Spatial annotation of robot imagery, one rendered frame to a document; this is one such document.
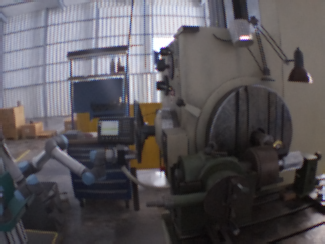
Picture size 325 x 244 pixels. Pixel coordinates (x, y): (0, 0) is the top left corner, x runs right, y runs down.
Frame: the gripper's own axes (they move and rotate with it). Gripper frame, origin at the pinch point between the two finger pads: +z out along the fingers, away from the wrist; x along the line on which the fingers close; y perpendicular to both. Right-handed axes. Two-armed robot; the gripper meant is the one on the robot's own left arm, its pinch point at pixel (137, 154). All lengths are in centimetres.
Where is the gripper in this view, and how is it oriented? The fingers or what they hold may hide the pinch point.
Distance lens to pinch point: 163.1
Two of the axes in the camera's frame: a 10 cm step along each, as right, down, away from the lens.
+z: 9.9, -0.6, 1.4
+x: -0.3, 8.1, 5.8
